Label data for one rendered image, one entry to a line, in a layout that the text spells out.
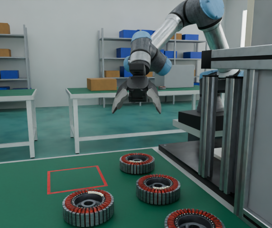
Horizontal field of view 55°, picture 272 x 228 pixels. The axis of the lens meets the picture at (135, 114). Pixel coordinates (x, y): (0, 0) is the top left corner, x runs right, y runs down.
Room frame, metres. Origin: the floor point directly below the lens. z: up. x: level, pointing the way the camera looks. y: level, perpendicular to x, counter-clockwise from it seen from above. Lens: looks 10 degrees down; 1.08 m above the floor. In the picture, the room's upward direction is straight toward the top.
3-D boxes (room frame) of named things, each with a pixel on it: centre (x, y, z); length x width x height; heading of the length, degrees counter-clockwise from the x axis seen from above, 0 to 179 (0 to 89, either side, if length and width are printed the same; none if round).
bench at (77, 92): (3.84, -0.14, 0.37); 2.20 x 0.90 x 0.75; 108
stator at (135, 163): (0.81, 0.00, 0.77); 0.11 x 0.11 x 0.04
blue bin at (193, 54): (7.87, -1.67, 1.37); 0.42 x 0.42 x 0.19; 19
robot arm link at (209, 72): (1.52, -0.43, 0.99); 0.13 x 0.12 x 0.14; 41
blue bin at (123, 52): (7.22, 0.33, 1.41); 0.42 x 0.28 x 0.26; 20
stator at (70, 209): (0.54, 0.11, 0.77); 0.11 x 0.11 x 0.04
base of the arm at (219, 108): (1.52, -0.43, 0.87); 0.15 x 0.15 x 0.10
